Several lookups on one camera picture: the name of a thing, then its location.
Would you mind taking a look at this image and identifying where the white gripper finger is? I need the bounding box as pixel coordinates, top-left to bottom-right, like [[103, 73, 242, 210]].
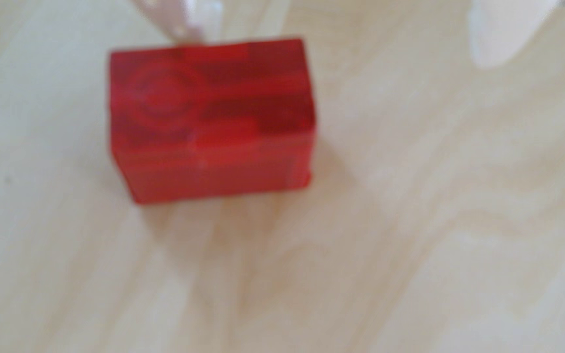
[[468, 0, 563, 68], [130, 0, 224, 44]]

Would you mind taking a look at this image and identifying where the red rectangular block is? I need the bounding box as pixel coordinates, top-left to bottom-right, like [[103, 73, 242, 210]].
[[108, 38, 317, 205]]

